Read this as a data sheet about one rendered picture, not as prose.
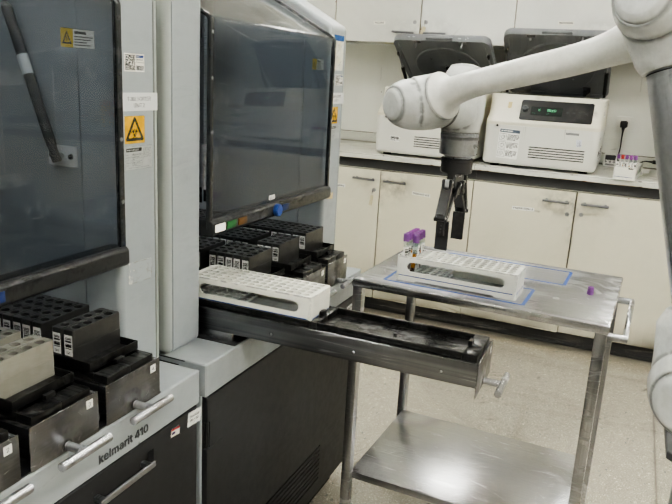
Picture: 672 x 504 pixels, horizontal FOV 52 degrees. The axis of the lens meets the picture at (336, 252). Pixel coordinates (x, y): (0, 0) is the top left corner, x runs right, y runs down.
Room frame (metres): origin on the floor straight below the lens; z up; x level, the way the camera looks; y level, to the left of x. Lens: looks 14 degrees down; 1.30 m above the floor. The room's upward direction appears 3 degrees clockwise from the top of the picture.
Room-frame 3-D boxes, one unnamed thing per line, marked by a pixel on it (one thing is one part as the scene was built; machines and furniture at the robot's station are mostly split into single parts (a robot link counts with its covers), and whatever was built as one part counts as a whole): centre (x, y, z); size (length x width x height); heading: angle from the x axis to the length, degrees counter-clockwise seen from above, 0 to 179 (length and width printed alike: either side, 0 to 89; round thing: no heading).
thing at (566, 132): (3.72, -1.09, 1.24); 0.62 x 0.56 x 0.69; 158
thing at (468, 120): (1.63, -0.27, 1.27); 0.13 x 0.11 x 0.16; 132
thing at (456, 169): (1.64, -0.28, 1.09); 0.08 x 0.07 x 0.09; 155
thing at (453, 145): (1.64, -0.28, 1.16); 0.09 x 0.09 x 0.06
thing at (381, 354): (1.35, 0.00, 0.78); 0.73 x 0.14 x 0.09; 67
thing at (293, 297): (1.42, 0.16, 0.83); 0.30 x 0.10 x 0.06; 67
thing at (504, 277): (1.62, -0.31, 0.85); 0.30 x 0.10 x 0.06; 65
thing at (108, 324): (1.09, 0.40, 0.85); 0.12 x 0.02 x 0.06; 157
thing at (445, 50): (3.94, -0.55, 1.22); 0.62 x 0.56 x 0.64; 155
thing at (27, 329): (1.12, 0.49, 0.85); 0.12 x 0.02 x 0.06; 157
